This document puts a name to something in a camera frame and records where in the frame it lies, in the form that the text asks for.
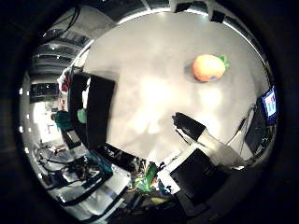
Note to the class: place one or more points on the red cloth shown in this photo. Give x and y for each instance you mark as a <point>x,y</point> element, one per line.
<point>65,83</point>

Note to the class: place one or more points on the person in teal shirt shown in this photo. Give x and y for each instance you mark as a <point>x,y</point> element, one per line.
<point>63,120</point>

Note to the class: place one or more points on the green broccoli plush toy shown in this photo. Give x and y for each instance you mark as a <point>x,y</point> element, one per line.
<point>82,115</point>

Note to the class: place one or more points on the orange fruit plush toy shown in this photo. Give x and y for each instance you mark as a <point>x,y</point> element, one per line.
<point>208,68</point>

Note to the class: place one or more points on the blue screen tablet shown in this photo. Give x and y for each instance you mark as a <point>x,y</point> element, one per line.
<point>270,104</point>

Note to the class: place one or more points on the teal blue metal frame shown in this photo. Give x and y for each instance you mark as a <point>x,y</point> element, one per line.
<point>101,163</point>

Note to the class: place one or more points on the black chair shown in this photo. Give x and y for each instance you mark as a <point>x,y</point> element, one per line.
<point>72,139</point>

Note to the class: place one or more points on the black rectangular container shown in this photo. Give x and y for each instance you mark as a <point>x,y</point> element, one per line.
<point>96,112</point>

